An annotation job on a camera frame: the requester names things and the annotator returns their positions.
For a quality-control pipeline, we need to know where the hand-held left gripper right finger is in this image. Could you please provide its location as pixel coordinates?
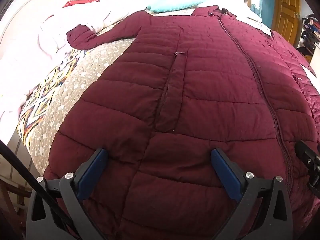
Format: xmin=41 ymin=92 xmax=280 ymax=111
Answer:
xmin=210 ymin=149 xmax=293 ymax=240

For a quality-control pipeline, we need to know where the brown wooden furniture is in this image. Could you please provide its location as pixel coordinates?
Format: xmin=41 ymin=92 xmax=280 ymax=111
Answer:
xmin=0 ymin=176 xmax=32 ymax=232

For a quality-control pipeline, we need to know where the black cable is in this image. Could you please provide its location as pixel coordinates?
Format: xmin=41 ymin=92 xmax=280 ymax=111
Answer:
xmin=0 ymin=140 xmax=80 ymax=240

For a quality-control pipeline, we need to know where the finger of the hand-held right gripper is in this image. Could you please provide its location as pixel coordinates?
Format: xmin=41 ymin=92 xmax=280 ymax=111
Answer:
xmin=295 ymin=140 xmax=320 ymax=196

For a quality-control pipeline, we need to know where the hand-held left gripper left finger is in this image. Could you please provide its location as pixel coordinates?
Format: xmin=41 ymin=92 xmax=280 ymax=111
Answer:
xmin=26 ymin=148 xmax=108 ymax=240

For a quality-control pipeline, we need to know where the teal pillow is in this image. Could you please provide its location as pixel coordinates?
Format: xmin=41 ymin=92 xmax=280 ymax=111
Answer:
xmin=146 ymin=0 xmax=210 ymax=13

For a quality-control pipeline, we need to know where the patterned bedspread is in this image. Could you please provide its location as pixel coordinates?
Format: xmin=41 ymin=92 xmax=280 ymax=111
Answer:
xmin=15 ymin=7 xmax=316 ymax=178

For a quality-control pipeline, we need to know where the maroon quilted coat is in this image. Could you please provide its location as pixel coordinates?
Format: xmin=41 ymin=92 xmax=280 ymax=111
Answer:
xmin=43 ymin=5 xmax=320 ymax=240

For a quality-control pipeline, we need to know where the cluttered white shelf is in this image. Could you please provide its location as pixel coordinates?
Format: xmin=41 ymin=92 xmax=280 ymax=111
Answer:
xmin=296 ymin=16 xmax=320 ymax=65

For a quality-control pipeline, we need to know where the wooden door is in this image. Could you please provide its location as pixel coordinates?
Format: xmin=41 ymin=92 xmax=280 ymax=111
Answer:
xmin=271 ymin=0 xmax=300 ymax=47

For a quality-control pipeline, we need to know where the pink white quilt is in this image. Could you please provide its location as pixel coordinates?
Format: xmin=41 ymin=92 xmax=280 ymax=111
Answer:
xmin=0 ymin=4 xmax=148 ymax=140

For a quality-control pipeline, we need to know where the red cloth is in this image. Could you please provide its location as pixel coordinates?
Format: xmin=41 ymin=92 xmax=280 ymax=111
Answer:
xmin=62 ymin=0 xmax=100 ymax=8

